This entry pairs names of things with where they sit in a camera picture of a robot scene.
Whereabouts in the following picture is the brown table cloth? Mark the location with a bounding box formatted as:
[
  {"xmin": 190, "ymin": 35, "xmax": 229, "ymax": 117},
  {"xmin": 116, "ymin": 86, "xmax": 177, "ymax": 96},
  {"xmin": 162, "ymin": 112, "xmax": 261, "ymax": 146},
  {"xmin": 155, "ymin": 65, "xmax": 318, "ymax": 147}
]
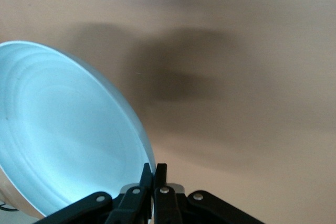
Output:
[{"xmin": 0, "ymin": 0, "xmax": 336, "ymax": 224}]

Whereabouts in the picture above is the light blue plate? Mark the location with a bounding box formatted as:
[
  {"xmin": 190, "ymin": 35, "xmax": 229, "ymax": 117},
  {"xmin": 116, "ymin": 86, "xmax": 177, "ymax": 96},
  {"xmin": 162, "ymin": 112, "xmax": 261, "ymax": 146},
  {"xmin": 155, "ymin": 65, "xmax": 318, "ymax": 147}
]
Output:
[{"xmin": 0, "ymin": 40, "xmax": 156, "ymax": 219}]

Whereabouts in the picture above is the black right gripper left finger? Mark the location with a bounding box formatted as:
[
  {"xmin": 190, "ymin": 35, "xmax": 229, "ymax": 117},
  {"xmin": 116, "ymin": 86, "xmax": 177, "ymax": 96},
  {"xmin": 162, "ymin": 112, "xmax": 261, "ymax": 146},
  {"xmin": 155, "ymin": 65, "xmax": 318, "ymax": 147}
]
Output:
[{"xmin": 34, "ymin": 163, "xmax": 153, "ymax": 224}]

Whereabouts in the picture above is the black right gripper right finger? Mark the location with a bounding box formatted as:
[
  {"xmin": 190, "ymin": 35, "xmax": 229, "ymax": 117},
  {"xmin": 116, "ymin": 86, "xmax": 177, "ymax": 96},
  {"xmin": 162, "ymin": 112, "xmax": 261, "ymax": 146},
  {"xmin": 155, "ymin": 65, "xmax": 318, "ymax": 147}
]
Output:
[{"xmin": 153, "ymin": 163, "xmax": 266, "ymax": 224}]

